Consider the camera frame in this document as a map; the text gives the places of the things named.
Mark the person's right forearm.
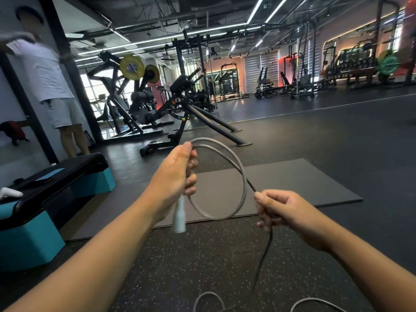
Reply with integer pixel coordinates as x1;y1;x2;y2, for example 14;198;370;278
311;221;416;312

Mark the small yellow weight plate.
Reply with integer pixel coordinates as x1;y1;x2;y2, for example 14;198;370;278
144;64;161;85

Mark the black steel post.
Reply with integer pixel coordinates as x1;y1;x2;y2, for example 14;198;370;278
37;0;104;144

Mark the black power rack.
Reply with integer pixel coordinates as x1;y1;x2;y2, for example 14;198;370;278
215;62;250;102

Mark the large yellow weight plate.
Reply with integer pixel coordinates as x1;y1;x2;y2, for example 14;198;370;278
119;55;145;81

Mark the person's left hand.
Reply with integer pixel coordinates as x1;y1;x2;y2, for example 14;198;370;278
147;141;199;222

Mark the black cable tower machine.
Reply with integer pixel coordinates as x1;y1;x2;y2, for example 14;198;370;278
172;29;218;111

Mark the black phone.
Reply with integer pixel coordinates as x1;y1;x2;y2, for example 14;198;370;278
18;177;55;189

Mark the person's right hand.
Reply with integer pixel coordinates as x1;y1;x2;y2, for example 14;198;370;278
254;190;331;254

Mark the green weight plate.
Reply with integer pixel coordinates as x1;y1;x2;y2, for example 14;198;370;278
378;54;400;76

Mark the black angled bench machine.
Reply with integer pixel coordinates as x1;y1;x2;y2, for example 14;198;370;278
139;66;253;157

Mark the black plate-loaded gym machine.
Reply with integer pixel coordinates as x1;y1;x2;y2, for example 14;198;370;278
85;50;167;141

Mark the black weight storage rack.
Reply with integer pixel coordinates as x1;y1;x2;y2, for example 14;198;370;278
320;40;405;88

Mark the black seated gym machine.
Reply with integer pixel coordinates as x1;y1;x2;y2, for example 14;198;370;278
254;63;297;100

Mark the grey roller shutter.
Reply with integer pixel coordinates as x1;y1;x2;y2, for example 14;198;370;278
244;51;280;94

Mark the teal sheet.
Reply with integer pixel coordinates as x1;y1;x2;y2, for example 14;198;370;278
35;168;66;182

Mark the white ceiling light strip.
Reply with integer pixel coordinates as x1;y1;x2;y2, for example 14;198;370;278
265;0;290;24
246;0;266;25

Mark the grey jump rope white handle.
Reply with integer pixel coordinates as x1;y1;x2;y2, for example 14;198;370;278
172;137;349;312

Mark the dark red bag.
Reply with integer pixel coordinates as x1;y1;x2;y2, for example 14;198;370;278
0;121;30;146

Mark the black teal aerobic step platform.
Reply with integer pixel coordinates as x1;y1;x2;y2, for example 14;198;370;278
0;153;117;273

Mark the grey exercise mat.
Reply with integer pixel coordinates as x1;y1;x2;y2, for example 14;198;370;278
60;158;364;241

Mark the person's left forearm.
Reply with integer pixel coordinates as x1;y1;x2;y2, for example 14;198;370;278
0;191;163;312

